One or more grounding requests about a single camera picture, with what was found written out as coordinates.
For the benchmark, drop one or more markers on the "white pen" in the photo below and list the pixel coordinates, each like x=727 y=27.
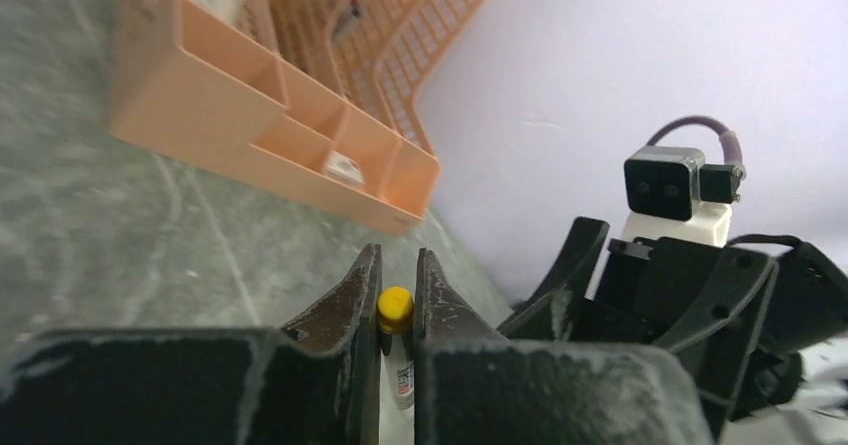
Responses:
x=395 y=309

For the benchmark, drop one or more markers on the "pens in organizer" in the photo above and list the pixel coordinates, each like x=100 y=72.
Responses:
x=347 y=20

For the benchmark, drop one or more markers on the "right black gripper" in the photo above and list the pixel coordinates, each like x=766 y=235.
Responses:
x=737 y=317

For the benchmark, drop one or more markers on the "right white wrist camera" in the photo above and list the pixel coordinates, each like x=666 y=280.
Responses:
x=673 y=192

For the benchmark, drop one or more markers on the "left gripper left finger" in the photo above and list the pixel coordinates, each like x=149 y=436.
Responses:
x=315 y=379

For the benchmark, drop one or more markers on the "orange desk file organizer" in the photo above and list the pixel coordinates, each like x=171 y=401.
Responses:
x=265 y=100

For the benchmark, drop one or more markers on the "small white eraser box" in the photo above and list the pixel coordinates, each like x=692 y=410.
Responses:
x=345 y=170

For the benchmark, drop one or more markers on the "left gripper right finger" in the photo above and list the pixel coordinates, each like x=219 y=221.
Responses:
x=448 y=337

